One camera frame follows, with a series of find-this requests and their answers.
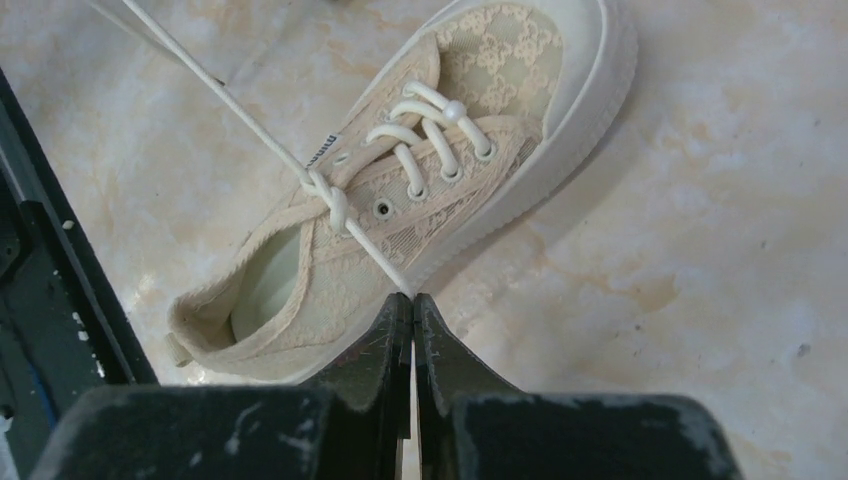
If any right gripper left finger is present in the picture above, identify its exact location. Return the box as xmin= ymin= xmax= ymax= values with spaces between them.
xmin=32 ymin=294 xmax=413 ymax=479

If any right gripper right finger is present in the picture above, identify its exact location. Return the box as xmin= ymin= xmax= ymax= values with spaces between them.
xmin=413 ymin=294 xmax=742 ymax=479

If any white shoelace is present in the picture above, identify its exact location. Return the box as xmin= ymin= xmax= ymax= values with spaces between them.
xmin=124 ymin=1 xmax=496 ymax=296

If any beige lace sneaker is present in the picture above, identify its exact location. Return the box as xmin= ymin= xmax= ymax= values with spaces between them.
xmin=166 ymin=1 xmax=638 ymax=382

